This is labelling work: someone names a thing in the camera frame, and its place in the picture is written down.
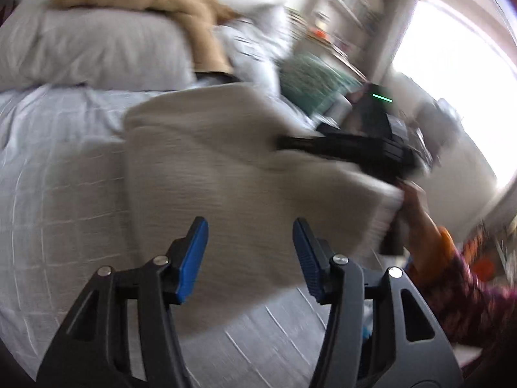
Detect person's right forearm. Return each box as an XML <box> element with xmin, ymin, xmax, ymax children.
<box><xmin>404</xmin><ymin>210</ymin><xmax>517</xmax><ymax>350</ymax></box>

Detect person's right hand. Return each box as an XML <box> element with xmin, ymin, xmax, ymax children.
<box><xmin>397</xmin><ymin>179</ymin><xmax>429</xmax><ymax>229</ymax></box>

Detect light grey checked duvet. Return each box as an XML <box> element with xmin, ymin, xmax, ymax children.
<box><xmin>0</xmin><ymin>83</ymin><xmax>481</xmax><ymax>388</ymax></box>

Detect green patterned pillow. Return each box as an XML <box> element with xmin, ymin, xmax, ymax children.
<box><xmin>279</xmin><ymin>52</ymin><xmax>364</xmax><ymax>120</ymax></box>

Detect bookshelf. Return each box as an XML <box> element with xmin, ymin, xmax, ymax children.
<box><xmin>303</xmin><ymin>0</ymin><xmax>410</xmax><ymax>87</ymax></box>

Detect bright window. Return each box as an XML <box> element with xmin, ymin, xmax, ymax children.
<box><xmin>391</xmin><ymin>0</ymin><xmax>517</xmax><ymax>187</ymax></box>

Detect grey patterned pillow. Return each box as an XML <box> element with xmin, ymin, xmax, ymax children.
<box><xmin>218</xmin><ymin>3</ymin><xmax>291</xmax><ymax>98</ymax></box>

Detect cream fleece jacket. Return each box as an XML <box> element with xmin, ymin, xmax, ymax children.
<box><xmin>123</xmin><ymin>82</ymin><xmax>405</xmax><ymax>338</ymax></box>

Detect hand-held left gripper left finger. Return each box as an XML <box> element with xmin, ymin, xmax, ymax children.
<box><xmin>36</xmin><ymin>216</ymin><xmax>209</xmax><ymax>388</ymax></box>

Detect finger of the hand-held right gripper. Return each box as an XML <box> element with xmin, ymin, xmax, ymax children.
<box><xmin>277</xmin><ymin>135</ymin><xmax>338</xmax><ymax>157</ymax></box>

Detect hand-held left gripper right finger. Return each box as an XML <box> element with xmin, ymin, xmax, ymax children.
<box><xmin>293</xmin><ymin>217</ymin><xmax>465</xmax><ymax>388</ymax></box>

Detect tan plush blanket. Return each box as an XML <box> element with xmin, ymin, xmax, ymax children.
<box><xmin>46</xmin><ymin>0</ymin><xmax>247</xmax><ymax>73</ymax></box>

